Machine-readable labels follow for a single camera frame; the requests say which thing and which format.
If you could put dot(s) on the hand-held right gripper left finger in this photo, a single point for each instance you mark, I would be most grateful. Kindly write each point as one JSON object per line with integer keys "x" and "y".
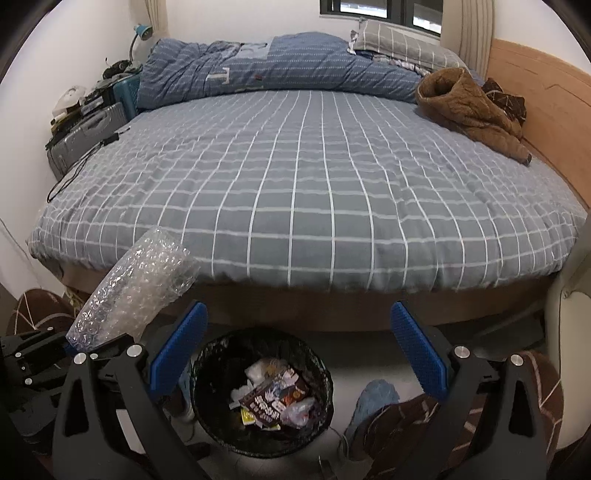
{"x": 178, "y": 350}

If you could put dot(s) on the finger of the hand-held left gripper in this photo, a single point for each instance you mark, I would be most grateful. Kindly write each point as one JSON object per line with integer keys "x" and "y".
{"x": 41, "y": 376}
{"x": 37, "y": 341}

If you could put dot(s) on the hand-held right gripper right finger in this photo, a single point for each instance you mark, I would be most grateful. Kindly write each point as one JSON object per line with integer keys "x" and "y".
{"x": 420, "y": 350}

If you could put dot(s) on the black trash bin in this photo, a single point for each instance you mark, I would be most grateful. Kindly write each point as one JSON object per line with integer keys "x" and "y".
{"x": 212, "y": 369}

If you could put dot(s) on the clear bubble wrap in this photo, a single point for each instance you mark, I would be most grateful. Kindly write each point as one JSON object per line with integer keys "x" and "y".
{"x": 134, "y": 286}

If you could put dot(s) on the white tissue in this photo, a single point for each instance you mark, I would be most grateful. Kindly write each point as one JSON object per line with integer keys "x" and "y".
{"x": 258, "y": 369}

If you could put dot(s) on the yellow foil wrapper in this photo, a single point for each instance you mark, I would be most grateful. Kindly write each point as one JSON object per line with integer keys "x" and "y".
{"x": 248, "y": 417}

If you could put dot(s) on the brown snack box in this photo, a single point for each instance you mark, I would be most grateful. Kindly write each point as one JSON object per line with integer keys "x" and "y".
{"x": 272, "y": 397}

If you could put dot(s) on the clear plastic wrap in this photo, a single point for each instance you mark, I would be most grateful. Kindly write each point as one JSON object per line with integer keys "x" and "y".
{"x": 298, "y": 410}

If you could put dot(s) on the person's left leg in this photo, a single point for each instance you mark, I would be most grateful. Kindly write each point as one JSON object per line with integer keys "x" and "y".
{"x": 37, "y": 309}

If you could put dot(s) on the person's leg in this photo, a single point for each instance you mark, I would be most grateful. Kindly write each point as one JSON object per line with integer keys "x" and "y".
{"x": 37, "y": 309}
{"x": 406, "y": 429}

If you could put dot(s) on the blue slipper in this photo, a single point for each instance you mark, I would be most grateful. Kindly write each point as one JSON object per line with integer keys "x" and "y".
{"x": 374, "y": 397}

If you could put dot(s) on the person's right leg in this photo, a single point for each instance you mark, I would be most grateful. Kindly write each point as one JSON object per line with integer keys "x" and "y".
{"x": 406, "y": 429}

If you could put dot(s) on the cream chair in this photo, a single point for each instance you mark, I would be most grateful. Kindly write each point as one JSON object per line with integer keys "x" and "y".
{"x": 572, "y": 323}

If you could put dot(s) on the grey suitcase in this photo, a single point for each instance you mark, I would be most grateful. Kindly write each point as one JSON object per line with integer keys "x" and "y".
{"x": 83, "y": 134}

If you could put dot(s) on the white round appliance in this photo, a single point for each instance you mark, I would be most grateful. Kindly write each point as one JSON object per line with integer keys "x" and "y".
{"x": 69, "y": 99}

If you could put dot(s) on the brown padded jacket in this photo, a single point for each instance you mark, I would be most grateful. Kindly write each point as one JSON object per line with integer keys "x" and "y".
{"x": 461, "y": 106}

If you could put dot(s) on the teal suitcase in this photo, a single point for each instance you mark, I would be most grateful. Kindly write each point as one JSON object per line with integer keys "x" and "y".
{"x": 127, "y": 94}

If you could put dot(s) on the dark brown patterned garment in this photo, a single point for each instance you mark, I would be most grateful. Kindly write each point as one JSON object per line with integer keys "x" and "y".
{"x": 508, "y": 104}

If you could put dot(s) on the black bag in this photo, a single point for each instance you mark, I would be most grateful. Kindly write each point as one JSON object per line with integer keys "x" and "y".
{"x": 117, "y": 69}

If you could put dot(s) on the wooden headboard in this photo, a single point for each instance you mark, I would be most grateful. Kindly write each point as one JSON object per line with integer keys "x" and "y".
{"x": 545, "y": 92}

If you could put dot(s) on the blue striped quilt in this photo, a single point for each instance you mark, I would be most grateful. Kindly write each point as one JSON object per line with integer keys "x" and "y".
{"x": 277, "y": 69}

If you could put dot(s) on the grey checked pillow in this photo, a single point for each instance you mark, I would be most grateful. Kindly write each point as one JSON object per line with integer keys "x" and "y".
{"x": 397, "y": 41}

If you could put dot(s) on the blue desk lamp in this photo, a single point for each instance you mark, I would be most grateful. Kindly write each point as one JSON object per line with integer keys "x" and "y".
{"x": 143, "y": 31}

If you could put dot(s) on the cream curtain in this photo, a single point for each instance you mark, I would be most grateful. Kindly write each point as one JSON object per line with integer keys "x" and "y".
{"x": 154, "y": 16}
{"x": 466, "y": 32}

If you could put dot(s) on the dark framed window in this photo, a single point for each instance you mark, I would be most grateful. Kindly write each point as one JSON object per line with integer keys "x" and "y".
{"x": 369, "y": 7}

